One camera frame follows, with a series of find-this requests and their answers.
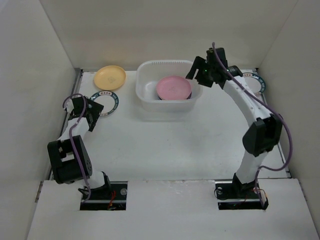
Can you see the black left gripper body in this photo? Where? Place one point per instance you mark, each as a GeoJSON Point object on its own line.
{"type": "Point", "coordinates": [95, 110]}

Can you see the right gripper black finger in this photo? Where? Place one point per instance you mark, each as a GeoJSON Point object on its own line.
{"type": "Point", "coordinates": [204, 79]}
{"type": "Point", "coordinates": [198, 69]}

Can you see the green rim plate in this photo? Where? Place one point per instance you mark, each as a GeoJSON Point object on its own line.
{"type": "Point", "coordinates": [108, 99]}
{"type": "Point", "coordinates": [256, 83]}

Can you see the pink plastic plate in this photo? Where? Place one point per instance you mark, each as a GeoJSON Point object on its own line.
{"type": "Point", "coordinates": [173, 83]}

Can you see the yellow plastic plate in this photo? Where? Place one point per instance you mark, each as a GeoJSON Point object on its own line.
{"type": "Point", "coordinates": [110, 77]}

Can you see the purple plastic plate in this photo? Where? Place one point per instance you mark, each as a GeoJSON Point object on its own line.
{"type": "Point", "coordinates": [174, 95]}

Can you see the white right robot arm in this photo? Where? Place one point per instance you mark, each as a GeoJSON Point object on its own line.
{"type": "Point", "coordinates": [264, 126]}

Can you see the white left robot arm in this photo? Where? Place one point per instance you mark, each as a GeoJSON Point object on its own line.
{"type": "Point", "coordinates": [69, 158]}

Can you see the translucent white plastic bin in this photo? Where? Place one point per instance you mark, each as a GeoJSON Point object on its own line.
{"type": "Point", "coordinates": [150, 107]}

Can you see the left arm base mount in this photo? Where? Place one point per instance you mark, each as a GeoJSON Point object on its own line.
{"type": "Point", "coordinates": [104, 199]}

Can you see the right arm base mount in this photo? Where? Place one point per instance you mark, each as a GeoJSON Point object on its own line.
{"type": "Point", "coordinates": [228, 199]}

